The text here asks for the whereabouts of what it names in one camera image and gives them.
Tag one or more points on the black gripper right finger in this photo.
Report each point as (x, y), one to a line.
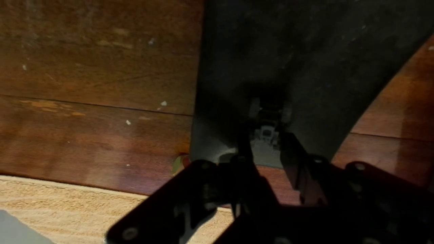
(371, 204)

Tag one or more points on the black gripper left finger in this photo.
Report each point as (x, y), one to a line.
(181, 208)

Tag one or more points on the small dark toy car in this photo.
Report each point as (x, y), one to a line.
(267, 136)

